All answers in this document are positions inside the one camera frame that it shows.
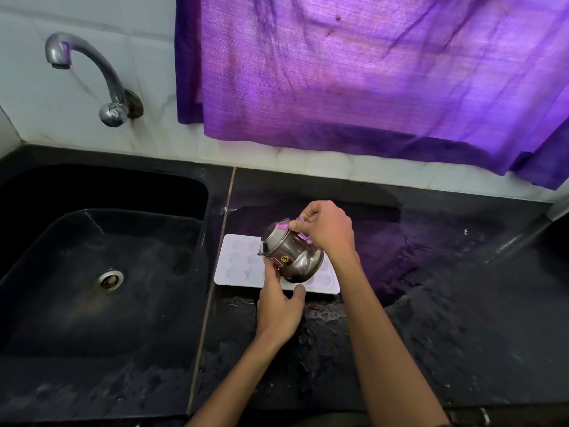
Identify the person's left hand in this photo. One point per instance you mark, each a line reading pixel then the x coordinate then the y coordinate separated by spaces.
pixel 276 310

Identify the person's right hand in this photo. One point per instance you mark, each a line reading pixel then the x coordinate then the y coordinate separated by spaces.
pixel 328 231

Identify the person's left thumb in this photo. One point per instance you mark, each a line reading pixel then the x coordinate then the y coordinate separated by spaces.
pixel 297 294

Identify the person's right fingers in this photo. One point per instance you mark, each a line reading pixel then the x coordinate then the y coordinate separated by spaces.
pixel 306 220

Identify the small steel pot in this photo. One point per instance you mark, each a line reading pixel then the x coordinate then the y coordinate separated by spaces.
pixel 291 252

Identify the person's left forearm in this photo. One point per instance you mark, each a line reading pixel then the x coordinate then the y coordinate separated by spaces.
pixel 231 382

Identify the person's right forearm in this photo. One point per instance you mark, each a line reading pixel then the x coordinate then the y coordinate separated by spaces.
pixel 382 351

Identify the white ice cube tray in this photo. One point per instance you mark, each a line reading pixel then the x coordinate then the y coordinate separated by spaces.
pixel 242 264

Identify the purple curtain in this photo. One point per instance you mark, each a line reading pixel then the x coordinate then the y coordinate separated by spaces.
pixel 373 75

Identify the steel sink drain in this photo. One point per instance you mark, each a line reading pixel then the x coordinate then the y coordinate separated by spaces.
pixel 111 280

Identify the black kitchen sink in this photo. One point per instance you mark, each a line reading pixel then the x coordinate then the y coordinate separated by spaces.
pixel 100 284

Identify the chrome wall tap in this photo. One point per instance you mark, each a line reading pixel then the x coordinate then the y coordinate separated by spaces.
pixel 95 79

